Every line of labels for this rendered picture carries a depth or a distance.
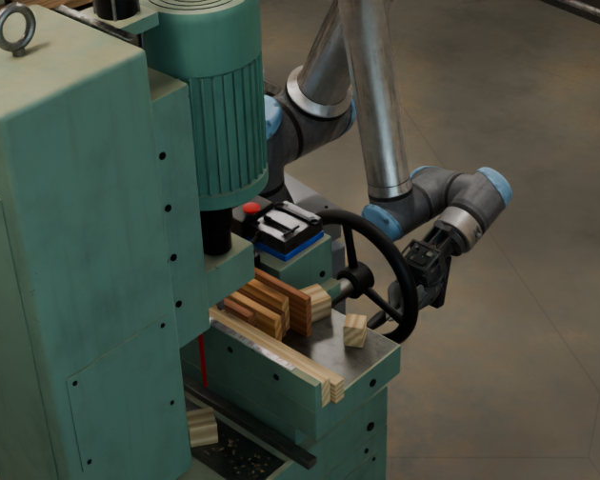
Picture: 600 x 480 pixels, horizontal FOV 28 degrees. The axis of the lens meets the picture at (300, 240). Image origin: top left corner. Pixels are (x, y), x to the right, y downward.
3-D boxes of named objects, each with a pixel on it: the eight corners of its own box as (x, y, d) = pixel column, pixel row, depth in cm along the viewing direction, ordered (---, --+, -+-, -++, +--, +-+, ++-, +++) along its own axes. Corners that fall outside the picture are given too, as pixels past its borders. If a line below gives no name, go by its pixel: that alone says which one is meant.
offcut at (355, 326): (362, 348, 193) (362, 329, 191) (343, 345, 194) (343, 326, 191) (366, 334, 196) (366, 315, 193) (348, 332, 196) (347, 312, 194)
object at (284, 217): (324, 236, 208) (323, 210, 205) (281, 265, 202) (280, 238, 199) (270, 210, 216) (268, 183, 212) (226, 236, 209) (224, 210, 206)
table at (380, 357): (437, 345, 202) (438, 316, 199) (317, 443, 184) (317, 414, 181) (190, 215, 236) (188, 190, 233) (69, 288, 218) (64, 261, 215)
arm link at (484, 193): (486, 192, 249) (524, 201, 242) (451, 234, 244) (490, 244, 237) (470, 160, 244) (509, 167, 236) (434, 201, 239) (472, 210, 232)
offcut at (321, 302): (317, 300, 203) (317, 283, 201) (331, 315, 200) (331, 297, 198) (294, 310, 202) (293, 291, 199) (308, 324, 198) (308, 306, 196)
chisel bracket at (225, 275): (256, 285, 193) (253, 242, 188) (193, 328, 185) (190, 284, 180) (224, 268, 197) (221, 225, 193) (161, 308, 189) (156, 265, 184)
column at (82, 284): (196, 469, 186) (150, 49, 144) (86, 554, 173) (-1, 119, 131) (103, 404, 198) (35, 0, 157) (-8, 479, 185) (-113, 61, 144)
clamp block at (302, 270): (334, 277, 213) (333, 236, 208) (283, 314, 205) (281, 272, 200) (273, 247, 222) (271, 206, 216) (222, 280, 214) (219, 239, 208)
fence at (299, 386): (322, 408, 182) (321, 381, 179) (314, 413, 181) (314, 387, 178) (71, 258, 215) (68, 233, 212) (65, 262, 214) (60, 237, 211)
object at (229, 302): (257, 336, 196) (255, 311, 193) (250, 342, 195) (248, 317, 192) (179, 291, 206) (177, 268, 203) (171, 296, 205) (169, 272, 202)
